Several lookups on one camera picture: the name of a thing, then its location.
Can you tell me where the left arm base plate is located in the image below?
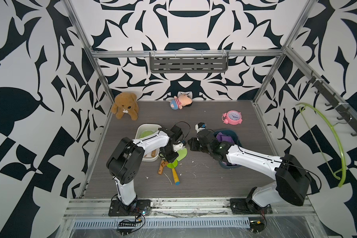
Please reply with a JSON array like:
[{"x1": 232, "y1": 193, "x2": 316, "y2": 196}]
[{"x1": 108, "y1": 199, "x2": 151, "y2": 217}]

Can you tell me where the small plush doll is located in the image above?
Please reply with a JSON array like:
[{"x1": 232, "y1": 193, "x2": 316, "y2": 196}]
[{"x1": 170, "y1": 94, "x2": 192, "y2": 110}]

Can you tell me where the green hoop hanger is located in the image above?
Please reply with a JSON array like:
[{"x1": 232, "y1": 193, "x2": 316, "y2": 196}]
[{"x1": 296, "y1": 103, "x2": 347, "y2": 188}]

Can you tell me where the brown teddy bear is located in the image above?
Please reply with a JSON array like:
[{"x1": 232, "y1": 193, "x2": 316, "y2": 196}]
[{"x1": 111, "y1": 92, "x2": 139, "y2": 121}]

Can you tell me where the teal storage box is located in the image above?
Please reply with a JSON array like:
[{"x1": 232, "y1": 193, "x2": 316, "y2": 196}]
[{"x1": 214, "y1": 130, "x2": 242, "y2": 169}]

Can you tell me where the pink alarm clock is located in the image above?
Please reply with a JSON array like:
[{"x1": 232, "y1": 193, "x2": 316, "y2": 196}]
[{"x1": 222, "y1": 110, "x2": 243, "y2": 126}]

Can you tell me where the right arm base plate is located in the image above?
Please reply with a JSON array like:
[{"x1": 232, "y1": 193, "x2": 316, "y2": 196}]
[{"x1": 230, "y1": 198, "x2": 273, "y2": 215}]

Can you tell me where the white storage tray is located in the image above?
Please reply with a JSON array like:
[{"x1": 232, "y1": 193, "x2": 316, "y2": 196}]
[{"x1": 135, "y1": 124, "x2": 161, "y2": 162}]

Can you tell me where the black hook rail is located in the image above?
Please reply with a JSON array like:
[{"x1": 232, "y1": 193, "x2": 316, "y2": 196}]
[{"x1": 307, "y1": 70, "x2": 357, "y2": 137}]

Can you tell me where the purple scoop pink handle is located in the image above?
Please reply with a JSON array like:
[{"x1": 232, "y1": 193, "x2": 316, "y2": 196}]
[{"x1": 216, "y1": 132, "x2": 235, "y2": 145}]

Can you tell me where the black connector box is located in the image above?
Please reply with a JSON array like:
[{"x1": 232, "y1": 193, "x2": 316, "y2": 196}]
[{"x1": 250, "y1": 221, "x2": 266, "y2": 234}]

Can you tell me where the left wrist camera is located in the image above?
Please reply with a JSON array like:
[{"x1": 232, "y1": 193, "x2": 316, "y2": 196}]
[{"x1": 171, "y1": 126, "x2": 185, "y2": 152}]

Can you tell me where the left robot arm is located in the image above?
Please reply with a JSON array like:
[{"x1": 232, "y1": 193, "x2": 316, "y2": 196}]
[{"x1": 106, "y1": 126, "x2": 183, "y2": 206}]

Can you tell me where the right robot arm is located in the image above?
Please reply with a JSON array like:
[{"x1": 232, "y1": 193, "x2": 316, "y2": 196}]
[{"x1": 188, "y1": 129, "x2": 311, "y2": 213}]

